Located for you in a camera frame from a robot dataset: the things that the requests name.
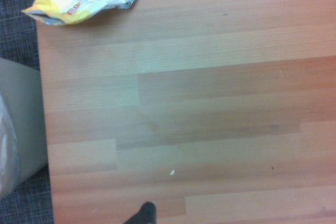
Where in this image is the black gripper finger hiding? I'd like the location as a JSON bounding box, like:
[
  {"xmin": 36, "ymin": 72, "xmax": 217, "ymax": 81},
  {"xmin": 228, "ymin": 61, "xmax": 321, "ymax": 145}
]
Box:
[{"xmin": 123, "ymin": 201, "xmax": 157, "ymax": 224}]

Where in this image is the grey plastic trash bin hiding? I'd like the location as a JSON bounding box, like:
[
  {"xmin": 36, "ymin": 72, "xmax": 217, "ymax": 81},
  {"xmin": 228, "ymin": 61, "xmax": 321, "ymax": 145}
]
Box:
[{"xmin": 0, "ymin": 58, "xmax": 50, "ymax": 200}]

